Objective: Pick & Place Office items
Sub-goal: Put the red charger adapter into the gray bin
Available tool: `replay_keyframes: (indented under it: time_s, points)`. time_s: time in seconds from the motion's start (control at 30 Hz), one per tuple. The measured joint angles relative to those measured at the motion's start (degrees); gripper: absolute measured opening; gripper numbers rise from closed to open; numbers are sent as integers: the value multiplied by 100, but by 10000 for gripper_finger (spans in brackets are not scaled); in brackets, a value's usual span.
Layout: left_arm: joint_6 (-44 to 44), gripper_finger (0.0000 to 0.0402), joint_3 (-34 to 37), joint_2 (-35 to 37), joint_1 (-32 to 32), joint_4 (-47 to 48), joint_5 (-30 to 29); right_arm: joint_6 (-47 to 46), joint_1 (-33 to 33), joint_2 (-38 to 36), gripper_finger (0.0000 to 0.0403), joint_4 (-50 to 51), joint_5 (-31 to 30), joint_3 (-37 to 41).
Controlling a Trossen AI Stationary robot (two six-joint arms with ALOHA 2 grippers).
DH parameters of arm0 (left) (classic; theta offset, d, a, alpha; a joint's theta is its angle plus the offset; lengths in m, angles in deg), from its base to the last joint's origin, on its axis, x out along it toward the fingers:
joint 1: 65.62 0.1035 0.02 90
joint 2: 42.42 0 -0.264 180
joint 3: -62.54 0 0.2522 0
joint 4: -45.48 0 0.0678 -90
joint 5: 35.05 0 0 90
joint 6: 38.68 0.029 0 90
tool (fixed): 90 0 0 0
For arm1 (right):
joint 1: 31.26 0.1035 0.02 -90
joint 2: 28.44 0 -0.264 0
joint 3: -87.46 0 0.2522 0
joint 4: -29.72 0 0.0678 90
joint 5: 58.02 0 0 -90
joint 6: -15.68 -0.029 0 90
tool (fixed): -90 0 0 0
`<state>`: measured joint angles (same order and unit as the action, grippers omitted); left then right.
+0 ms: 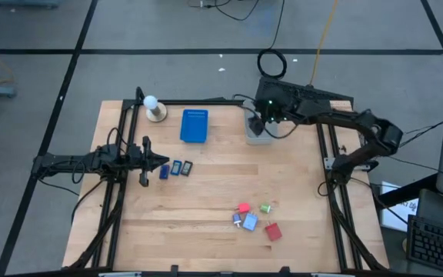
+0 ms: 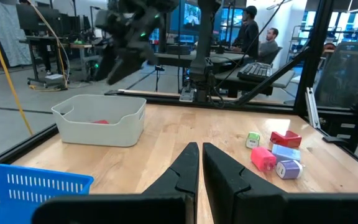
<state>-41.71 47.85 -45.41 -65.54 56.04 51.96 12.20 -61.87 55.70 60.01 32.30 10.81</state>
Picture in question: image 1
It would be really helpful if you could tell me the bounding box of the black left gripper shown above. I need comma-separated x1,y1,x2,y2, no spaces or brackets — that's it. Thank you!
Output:
127,135,170,189

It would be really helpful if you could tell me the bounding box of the blue device with screen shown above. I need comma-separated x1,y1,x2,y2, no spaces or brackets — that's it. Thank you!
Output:
169,159,183,177

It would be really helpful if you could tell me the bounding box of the light blue multiport charger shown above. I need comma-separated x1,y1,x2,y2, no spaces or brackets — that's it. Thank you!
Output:
241,212,260,233

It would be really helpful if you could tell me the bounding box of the red square plug charger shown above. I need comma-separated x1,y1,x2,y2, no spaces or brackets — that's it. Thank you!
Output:
264,220,284,242

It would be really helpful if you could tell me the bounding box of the grey plastic bin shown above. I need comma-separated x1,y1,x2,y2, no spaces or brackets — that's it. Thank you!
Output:
242,98,278,146

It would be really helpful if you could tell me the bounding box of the blue plastic basket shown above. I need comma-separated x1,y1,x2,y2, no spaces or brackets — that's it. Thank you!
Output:
179,108,210,145

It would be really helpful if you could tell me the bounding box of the white bulb brass lamp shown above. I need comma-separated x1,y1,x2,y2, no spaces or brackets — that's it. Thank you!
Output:
142,95,168,124

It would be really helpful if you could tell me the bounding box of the black desk bar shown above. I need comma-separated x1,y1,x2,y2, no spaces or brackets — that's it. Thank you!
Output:
375,172,438,209

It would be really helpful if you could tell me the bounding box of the white paper sheet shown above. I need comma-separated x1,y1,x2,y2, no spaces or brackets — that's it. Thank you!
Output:
380,180,419,232

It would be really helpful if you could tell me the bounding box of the black keyboard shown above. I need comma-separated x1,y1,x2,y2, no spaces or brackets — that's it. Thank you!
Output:
405,214,443,276

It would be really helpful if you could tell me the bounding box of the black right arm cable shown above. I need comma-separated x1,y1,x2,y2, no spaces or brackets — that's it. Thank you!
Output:
231,93,301,140

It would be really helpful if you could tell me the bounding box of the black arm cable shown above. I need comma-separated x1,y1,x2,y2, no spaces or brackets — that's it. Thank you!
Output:
36,126,130,226
231,93,301,140

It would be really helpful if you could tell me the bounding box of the black hanging cable with coil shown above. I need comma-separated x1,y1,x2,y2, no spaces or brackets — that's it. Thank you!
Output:
256,0,288,81

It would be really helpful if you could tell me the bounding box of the black aluminium table frame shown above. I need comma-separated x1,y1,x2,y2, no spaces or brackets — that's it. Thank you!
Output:
65,86,390,272

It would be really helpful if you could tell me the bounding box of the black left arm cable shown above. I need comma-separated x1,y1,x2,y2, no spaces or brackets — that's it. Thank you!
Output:
36,126,130,226

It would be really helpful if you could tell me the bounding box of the black floor cable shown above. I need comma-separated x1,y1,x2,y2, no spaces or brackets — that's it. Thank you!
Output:
188,0,261,22

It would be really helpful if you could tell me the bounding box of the yellow hanging cable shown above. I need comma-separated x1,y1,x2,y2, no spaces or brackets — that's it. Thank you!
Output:
308,0,340,87

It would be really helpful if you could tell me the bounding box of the black base power cable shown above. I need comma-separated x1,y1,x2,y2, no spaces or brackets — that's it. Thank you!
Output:
375,120,443,226

